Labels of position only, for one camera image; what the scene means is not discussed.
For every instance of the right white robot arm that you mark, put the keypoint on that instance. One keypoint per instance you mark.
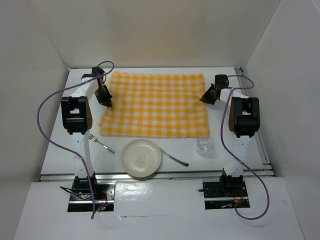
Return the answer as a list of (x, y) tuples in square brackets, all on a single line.
[(243, 122)]

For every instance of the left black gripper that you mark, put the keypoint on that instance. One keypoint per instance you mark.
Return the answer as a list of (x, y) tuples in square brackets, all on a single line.
[(106, 100)]

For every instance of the clear plastic cup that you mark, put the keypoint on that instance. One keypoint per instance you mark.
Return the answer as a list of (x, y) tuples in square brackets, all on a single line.
[(205, 147)]

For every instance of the silver spoon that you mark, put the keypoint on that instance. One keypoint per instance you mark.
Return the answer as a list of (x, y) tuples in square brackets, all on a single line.
[(163, 152)]

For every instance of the cream round plate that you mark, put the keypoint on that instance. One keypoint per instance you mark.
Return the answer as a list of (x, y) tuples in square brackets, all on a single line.
[(141, 158)]

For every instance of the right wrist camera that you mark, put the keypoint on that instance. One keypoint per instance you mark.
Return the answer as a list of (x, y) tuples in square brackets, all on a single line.
[(221, 81)]

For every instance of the silver fork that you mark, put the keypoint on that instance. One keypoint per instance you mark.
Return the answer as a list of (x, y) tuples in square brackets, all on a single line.
[(94, 139)]

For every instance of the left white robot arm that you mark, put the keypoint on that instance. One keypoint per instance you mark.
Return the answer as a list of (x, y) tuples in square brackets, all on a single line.
[(77, 119)]

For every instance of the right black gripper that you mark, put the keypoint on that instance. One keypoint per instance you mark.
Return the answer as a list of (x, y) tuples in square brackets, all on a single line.
[(206, 97)]

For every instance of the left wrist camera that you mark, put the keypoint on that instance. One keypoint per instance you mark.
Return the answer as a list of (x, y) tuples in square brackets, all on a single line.
[(97, 71)]

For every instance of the aluminium rail frame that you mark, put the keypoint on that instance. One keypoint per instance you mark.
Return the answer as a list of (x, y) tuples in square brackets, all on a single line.
[(60, 155)]

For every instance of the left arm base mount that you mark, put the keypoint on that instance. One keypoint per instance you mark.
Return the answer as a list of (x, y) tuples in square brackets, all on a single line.
[(80, 202)]

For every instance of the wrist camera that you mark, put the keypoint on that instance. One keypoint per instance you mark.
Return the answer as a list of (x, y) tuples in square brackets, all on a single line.
[(97, 71), (221, 81)]

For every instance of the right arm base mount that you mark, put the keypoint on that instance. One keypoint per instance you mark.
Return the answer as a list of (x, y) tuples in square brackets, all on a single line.
[(216, 198)]

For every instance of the yellow white checkered cloth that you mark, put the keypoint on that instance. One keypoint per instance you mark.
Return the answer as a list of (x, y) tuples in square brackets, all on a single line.
[(156, 106)]

